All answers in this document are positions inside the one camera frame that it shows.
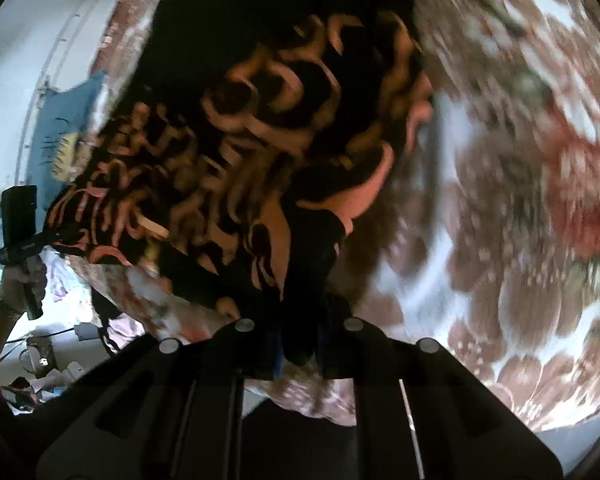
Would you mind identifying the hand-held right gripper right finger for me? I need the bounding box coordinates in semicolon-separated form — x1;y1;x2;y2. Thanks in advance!
325;310;566;480

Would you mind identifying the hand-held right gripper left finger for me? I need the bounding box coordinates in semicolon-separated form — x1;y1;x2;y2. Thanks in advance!
35;317;281;480

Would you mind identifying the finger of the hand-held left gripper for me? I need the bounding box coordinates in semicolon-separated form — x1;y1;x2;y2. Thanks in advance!
36;227;81;257

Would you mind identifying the black hoodie with orange print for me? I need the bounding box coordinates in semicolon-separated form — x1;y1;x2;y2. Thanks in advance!
45;0;436;366

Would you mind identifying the person's left hand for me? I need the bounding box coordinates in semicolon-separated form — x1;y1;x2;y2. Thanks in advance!
0;255;48;317

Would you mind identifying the blue printed shirt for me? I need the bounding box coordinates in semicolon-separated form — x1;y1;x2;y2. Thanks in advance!
27;70;111;201

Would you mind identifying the floral blanket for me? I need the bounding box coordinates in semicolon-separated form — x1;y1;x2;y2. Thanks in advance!
65;0;600;433

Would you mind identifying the beaded wrist bracelet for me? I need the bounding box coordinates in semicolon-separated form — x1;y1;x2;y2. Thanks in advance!
0;292;25;320

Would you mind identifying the white curved metal rail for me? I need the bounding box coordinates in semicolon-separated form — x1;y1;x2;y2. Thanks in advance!
15;0;131;186

